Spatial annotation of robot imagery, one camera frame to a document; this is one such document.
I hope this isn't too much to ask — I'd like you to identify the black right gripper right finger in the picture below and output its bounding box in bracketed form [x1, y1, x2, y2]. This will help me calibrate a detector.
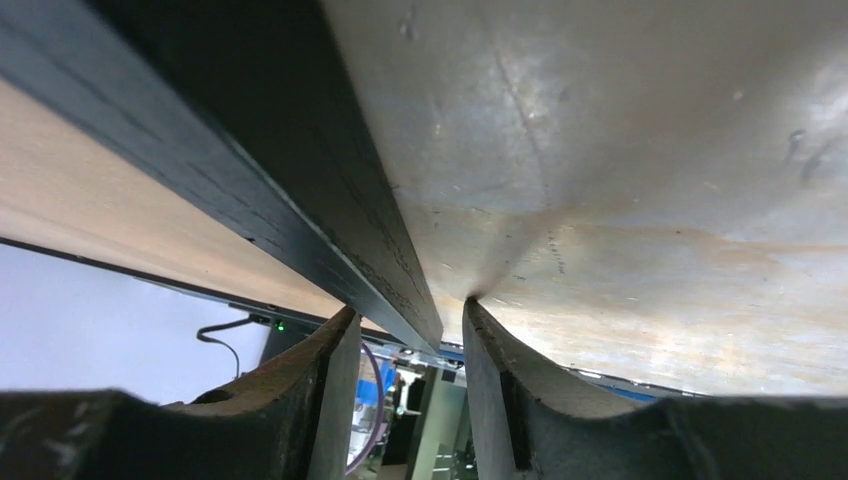
[462, 299, 847, 479]

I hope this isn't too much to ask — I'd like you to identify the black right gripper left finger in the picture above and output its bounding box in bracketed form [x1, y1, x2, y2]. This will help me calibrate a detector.
[1, 307, 361, 479]

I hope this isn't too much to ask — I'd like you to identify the black picture frame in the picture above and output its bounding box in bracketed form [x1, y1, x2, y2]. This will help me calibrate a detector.
[1, 1, 443, 351]

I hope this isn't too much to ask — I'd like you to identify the brown backing board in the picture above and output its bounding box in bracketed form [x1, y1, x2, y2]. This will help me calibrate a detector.
[0, 76, 389, 333]

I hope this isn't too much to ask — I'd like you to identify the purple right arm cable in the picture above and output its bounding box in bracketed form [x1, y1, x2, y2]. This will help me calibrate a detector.
[344, 341, 389, 477]

